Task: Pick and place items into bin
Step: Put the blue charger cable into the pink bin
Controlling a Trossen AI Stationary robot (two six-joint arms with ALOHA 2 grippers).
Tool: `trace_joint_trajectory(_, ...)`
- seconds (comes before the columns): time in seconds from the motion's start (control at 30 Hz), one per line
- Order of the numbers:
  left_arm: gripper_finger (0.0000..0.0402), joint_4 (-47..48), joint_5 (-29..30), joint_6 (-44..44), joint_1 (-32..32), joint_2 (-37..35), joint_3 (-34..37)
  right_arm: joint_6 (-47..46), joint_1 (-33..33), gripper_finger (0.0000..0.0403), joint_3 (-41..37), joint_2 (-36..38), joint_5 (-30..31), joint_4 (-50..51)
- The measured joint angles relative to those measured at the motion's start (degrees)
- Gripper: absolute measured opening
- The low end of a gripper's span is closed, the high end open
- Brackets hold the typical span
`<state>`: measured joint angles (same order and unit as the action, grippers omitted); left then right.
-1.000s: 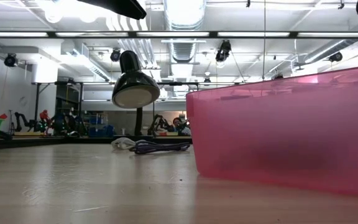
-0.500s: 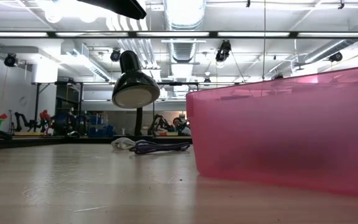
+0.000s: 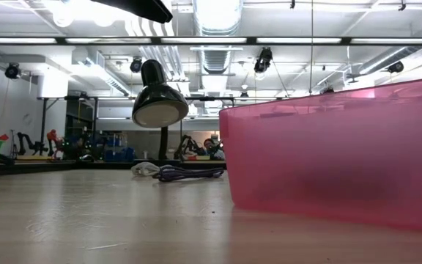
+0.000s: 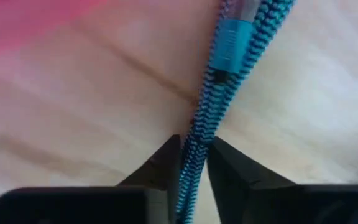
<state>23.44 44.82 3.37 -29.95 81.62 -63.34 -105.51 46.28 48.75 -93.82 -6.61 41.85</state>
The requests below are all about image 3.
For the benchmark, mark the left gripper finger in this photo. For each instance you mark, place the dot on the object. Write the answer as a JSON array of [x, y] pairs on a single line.
[[141, 7]]

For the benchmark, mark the black background robot arm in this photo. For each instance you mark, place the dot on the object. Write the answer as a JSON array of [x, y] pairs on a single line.
[[28, 141], [190, 144]]

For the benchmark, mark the red plastic bin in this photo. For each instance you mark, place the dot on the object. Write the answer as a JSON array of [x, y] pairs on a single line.
[[324, 146]]

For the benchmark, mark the blue storage crates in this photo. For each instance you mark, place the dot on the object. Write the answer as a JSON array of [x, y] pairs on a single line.
[[119, 154]]

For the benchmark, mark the person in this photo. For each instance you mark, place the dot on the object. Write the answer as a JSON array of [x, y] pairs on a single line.
[[212, 148]]

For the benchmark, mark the black ceiling camera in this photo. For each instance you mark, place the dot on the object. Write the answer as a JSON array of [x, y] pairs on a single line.
[[136, 65], [263, 60], [396, 66], [13, 71]]

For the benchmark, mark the silver ventilation duct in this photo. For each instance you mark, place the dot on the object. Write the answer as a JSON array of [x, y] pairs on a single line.
[[216, 60]]

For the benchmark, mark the black aluminium table frame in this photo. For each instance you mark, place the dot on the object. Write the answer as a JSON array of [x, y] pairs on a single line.
[[68, 166]]

